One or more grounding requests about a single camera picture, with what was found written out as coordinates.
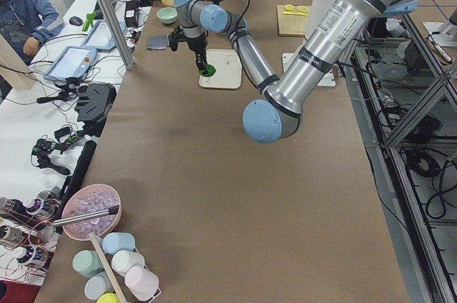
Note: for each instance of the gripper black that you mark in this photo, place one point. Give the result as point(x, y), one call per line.
point(195, 44)

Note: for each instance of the green lime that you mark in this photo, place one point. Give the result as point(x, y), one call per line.
point(208, 71)

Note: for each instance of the white rabbit print tray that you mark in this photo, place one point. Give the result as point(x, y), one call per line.
point(228, 70)

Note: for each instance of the grey folded cloth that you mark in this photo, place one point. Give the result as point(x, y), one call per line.
point(157, 42)

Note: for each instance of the mint green bowl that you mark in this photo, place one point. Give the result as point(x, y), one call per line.
point(167, 15)

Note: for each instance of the black box on desk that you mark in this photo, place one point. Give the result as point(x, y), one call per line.
point(131, 14)

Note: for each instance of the bamboo cutting board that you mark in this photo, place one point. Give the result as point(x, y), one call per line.
point(291, 25)

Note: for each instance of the yellow plastic knife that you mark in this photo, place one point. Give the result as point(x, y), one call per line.
point(291, 13)

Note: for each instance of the upper lemon slice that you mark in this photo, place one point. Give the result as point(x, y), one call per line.
point(288, 7)

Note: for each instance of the far teach pendant tablet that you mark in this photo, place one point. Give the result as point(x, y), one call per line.
point(99, 37)

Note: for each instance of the teach pendant tablet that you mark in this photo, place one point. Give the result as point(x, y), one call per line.
point(99, 37)
point(72, 63)

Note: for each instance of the black device on desk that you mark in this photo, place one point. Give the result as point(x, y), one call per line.
point(93, 106)

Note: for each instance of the green clamp tool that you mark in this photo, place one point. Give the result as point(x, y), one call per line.
point(89, 22)

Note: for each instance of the near teach pendant tablet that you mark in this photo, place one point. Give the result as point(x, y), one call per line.
point(72, 63)

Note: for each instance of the black computer mouse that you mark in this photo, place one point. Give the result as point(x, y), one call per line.
point(75, 21)

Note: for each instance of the metal scoop in bowl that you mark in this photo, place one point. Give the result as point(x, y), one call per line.
point(114, 210)

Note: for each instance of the pink bowl of ice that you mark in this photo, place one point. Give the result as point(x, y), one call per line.
point(92, 199)

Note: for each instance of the person in blue jacket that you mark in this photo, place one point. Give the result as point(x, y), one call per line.
point(28, 24)

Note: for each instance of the brown cardboard piece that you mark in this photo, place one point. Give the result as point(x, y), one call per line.
point(13, 69)

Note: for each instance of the blue cup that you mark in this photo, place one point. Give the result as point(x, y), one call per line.
point(117, 241)

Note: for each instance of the white cup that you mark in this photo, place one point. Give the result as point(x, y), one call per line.
point(124, 260)

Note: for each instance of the pink cup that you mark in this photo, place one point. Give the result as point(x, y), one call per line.
point(142, 283)

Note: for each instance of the green cup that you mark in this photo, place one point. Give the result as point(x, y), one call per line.
point(87, 263)

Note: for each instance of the grey cup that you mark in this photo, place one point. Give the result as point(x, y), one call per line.
point(98, 285)

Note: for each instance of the wooden cup rack stick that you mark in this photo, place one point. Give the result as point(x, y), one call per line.
point(97, 247)

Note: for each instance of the yellow cup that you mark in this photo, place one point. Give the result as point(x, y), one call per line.
point(109, 297)

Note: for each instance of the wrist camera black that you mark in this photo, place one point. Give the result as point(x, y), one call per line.
point(176, 37)

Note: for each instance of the aluminium frame post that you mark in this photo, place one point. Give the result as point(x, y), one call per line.
point(115, 29)

